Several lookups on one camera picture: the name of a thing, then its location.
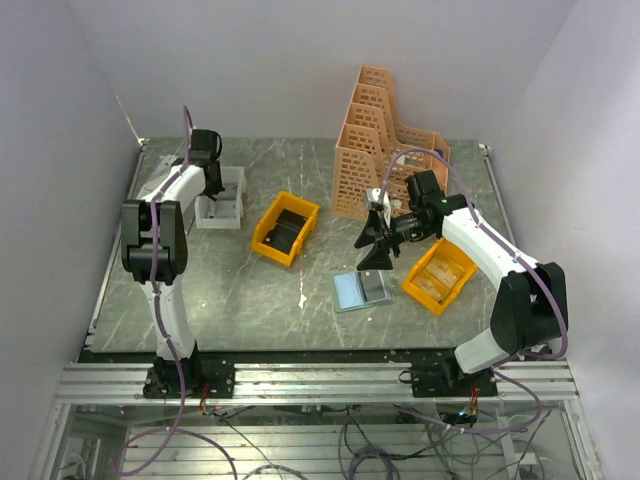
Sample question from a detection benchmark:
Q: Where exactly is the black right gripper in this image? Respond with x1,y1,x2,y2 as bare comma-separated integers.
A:
354,209,433,270

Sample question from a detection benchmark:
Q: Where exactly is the white plastic box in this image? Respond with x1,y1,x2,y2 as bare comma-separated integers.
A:
194,166,247,230

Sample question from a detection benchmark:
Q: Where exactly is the green card holder wallet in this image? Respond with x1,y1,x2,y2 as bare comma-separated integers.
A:
331,270,395,313

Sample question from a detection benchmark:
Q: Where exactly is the yellow bin with boxes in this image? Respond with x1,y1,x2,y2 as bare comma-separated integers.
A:
401,238,478,315

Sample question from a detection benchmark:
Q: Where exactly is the yellow bin with black item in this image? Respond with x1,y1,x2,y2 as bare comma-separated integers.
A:
251,191,320,267

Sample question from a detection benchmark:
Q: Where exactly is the peach plastic file organizer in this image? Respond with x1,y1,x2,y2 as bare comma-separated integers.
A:
331,65,451,220

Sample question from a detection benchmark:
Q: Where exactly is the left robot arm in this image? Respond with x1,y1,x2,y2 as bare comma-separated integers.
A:
120,128,223,399

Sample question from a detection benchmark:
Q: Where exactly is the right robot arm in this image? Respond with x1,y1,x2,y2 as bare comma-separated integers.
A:
354,171,568,396

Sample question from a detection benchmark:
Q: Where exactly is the white paper booklet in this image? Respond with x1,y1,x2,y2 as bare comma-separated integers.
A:
135,155,195,233

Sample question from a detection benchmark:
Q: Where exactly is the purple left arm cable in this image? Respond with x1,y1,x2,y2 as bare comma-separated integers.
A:
110,104,241,480

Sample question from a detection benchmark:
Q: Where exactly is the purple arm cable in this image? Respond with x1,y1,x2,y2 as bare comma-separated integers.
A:
110,104,241,480
377,148,571,436

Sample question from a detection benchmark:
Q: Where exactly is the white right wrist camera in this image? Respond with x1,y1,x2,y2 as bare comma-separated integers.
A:
364,188,401,227

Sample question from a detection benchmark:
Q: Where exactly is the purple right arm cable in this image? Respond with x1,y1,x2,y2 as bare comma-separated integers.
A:
377,148,571,436

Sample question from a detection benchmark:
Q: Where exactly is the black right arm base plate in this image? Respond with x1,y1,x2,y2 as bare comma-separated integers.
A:
398,349,498,398

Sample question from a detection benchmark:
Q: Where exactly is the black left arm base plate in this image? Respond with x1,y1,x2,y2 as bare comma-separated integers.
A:
142,358,235,400

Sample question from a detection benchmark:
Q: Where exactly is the aluminium frame rail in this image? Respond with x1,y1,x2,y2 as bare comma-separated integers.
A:
54,361,579,406

